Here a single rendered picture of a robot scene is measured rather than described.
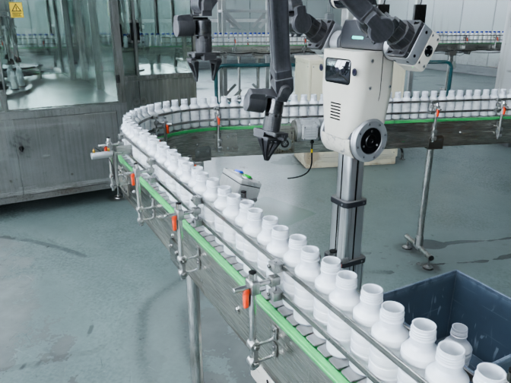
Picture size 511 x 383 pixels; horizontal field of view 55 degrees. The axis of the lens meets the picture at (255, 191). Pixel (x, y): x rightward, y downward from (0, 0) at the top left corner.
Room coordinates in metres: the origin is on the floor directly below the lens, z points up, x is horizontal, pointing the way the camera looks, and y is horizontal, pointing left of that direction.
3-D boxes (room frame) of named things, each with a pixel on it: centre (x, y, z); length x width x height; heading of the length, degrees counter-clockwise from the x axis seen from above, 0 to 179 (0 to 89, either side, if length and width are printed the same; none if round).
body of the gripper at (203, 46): (1.76, 0.18, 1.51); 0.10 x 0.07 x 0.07; 118
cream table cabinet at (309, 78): (5.64, -1.04, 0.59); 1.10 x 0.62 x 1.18; 100
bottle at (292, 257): (0.95, -0.09, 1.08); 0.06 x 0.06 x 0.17
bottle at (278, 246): (1.00, -0.05, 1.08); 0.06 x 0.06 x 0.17
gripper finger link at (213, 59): (1.77, 0.16, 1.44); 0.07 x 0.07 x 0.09; 28
